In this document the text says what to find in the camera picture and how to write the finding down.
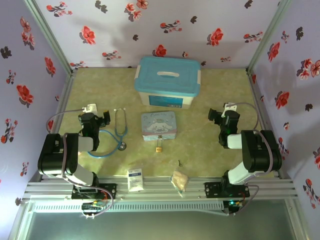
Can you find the white camera bracket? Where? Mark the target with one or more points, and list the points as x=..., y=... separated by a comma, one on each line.
x=90, y=108
x=231, y=107

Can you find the blue stethoscope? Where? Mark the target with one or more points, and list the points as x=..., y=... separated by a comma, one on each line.
x=122, y=146

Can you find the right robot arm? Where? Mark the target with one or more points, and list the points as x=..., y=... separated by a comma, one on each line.
x=260, y=150

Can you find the brass padlock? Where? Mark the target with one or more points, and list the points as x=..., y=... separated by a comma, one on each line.
x=159, y=149

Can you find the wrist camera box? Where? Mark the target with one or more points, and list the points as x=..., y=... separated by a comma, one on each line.
x=213, y=115
x=107, y=118

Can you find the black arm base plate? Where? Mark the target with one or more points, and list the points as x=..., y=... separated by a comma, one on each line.
x=110, y=191
x=212, y=190

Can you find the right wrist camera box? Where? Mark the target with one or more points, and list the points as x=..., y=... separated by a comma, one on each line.
x=213, y=115

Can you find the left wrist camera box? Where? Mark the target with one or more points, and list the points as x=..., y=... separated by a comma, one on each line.
x=107, y=118

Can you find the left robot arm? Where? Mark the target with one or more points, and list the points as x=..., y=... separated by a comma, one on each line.
x=70, y=155

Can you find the right white camera bracket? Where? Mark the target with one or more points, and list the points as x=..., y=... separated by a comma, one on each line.
x=231, y=107

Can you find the aluminium front rail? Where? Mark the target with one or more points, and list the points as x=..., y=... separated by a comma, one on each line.
x=162, y=188

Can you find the aluminium frame post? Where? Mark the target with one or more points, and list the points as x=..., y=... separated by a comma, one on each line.
x=50, y=37
x=268, y=35

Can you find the blue lidded storage box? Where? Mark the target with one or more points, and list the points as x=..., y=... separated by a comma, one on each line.
x=167, y=85

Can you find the cartoon print tin box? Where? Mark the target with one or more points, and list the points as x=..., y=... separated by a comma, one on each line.
x=159, y=126

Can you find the white paper packet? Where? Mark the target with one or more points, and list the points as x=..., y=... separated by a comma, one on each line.
x=135, y=180

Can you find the clear bag of cotton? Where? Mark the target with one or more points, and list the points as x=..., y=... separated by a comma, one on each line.
x=180, y=180

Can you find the small circuit board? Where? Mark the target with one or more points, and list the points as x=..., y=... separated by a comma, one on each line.
x=91, y=208
x=233, y=205

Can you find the aluminium side rail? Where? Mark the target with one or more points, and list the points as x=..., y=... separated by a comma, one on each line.
x=260, y=107
x=62, y=105

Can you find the left white camera bracket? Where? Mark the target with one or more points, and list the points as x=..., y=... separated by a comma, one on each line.
x=90, y=108

